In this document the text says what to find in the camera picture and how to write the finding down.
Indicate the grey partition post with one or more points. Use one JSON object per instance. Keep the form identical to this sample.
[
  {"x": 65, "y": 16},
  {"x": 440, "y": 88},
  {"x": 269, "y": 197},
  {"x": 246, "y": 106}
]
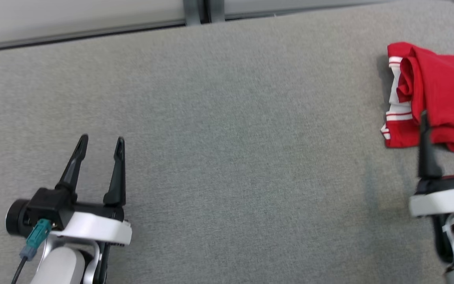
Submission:
[{"x": 203, "y": 12}]

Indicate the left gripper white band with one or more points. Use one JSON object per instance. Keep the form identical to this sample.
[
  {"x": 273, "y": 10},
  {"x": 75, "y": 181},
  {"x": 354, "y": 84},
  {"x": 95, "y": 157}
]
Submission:
[{"x": 97, "y": 228}]

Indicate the red jersey number 23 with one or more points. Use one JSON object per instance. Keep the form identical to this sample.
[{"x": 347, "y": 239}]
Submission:
[{"x": 443, "y": 86}]

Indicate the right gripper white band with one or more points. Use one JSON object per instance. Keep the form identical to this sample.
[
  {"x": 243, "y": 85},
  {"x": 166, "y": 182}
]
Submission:
[{"x": 443, "y": 199}]

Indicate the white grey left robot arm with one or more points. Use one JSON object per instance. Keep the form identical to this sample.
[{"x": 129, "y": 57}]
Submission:
[{"x": 61, "y": 266}]

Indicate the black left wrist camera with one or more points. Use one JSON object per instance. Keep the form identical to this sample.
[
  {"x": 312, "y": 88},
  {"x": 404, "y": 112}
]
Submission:
[{"x": 41, "y": 209}]

